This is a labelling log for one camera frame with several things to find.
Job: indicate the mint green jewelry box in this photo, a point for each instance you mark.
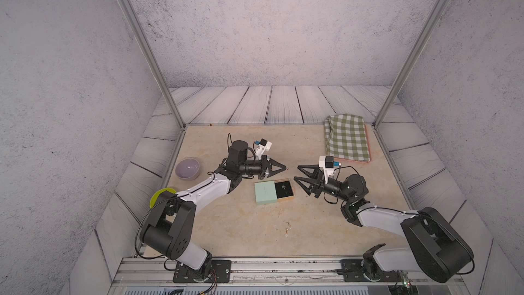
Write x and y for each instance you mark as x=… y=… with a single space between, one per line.
x=265 y=193

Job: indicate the black lined box drawer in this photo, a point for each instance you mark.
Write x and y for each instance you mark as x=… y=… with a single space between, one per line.
x=284 y=190

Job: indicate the aluminium frame post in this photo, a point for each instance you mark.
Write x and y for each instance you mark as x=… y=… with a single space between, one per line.
x=429 y=25
x=144 y=46

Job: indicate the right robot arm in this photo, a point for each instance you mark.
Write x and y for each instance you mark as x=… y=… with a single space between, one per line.
x=434 y=248

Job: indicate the left aluminium frame post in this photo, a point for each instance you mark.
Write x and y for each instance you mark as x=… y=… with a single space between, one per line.
x=144 y=46

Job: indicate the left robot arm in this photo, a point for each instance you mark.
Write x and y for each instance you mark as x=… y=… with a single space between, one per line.
x=168 y=225

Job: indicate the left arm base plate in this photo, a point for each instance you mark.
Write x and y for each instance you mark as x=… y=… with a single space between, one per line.
x=215 y=271

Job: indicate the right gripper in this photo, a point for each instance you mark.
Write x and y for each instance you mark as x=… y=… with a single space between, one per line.
x=317 y=175

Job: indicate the pink board under cloth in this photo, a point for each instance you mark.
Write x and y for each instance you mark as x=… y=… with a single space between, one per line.
x=352 y=147

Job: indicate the green checkered cloth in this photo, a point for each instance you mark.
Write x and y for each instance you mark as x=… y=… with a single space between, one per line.
x=342 y=125

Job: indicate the purple bowl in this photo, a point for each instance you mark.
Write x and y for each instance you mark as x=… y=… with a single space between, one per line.
x=188 y=169

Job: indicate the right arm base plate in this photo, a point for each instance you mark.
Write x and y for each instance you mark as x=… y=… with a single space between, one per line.
x=356 y=271

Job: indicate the lime green bowl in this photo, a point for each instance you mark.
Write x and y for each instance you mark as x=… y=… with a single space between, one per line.
x=157 y=194

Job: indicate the front aluminium rail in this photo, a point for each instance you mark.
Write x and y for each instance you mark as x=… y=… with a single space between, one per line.
x=274 y=275

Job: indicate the right aluminium frame post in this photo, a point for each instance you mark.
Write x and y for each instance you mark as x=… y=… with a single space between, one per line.
x=429 y=25

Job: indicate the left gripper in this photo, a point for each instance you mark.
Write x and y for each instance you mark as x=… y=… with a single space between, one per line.
x=265 y=164

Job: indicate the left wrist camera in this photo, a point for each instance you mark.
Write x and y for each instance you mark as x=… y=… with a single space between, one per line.
x=260 y=147

